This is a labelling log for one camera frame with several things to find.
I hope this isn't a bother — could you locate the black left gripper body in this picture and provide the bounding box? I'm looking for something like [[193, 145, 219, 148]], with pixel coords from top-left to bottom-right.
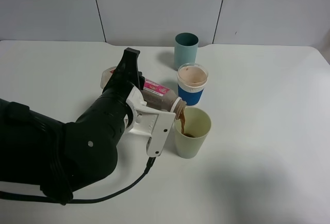
[[102, 73, 144, 98]]

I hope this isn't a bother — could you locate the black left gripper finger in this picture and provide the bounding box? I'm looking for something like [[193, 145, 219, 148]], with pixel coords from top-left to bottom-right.
[[114, 47, 140, 78]]

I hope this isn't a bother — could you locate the plastic drink bottle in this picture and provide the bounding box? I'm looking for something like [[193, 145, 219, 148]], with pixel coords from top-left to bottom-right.
[[100, 66, 187, 120]]

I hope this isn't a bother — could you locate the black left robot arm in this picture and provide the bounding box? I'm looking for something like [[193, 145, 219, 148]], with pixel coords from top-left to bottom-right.
[[1, 48, 144, 205]]

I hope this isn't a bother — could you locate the teal plastic cup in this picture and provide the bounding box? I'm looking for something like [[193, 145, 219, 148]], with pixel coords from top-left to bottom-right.
[[174, 33, 199, 69]]

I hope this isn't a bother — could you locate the blue sleeved paper cup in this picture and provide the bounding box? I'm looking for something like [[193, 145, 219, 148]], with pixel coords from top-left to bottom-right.
[[177, 63, 208, 106]]

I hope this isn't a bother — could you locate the pale green plastic cup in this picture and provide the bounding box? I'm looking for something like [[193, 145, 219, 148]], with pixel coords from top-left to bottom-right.
[[174, 107, 211, 159]]

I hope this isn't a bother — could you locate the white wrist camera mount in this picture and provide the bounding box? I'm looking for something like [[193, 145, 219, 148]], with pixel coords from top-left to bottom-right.
[[124, 86, 175, 157]]

